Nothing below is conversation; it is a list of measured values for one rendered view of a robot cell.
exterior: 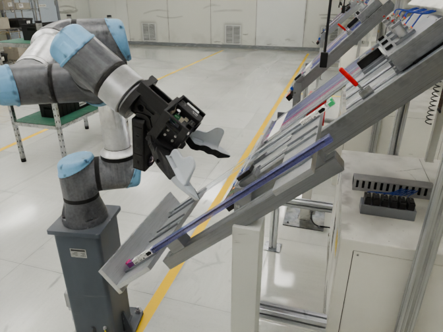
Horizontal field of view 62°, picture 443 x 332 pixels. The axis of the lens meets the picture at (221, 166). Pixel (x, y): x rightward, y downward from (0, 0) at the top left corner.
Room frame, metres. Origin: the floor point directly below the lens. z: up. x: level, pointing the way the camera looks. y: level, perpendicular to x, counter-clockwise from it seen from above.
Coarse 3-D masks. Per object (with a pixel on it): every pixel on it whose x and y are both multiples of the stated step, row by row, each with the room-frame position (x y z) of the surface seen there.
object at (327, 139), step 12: (312, 144) 0.53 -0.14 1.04; (324, 144) 0.52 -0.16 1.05; (300, 156) 0.53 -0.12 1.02; (276, 168) 0.54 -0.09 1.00; (288, 168) 0.53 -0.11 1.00; (264, 180) 0.55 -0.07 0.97; (240, 192) 0.56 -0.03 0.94; (228, 204) 0.56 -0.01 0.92; (204, 216) 0.58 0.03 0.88; (192, 228) 0.58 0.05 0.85; (168, 240) 0.60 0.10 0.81; (132, 264) 0.63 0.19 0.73
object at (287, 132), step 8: (328, 104) 0.73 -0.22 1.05; (288, 128) 0.77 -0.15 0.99; (296, 128) 0.75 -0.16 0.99; (280, 136) 0.76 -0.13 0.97; (272, 144) 0.76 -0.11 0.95; (256, 152) 0.77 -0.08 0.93; (248, 160) 0.78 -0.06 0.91; (232, 168) 0.79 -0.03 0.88; (240, 168) 0.78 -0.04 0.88; (224, 176) 0.80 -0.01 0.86; (208, 184) 0.81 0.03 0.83; (200, 192) 0.81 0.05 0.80; (184, 200) 0.84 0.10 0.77; (176, 208) 0.83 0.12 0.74
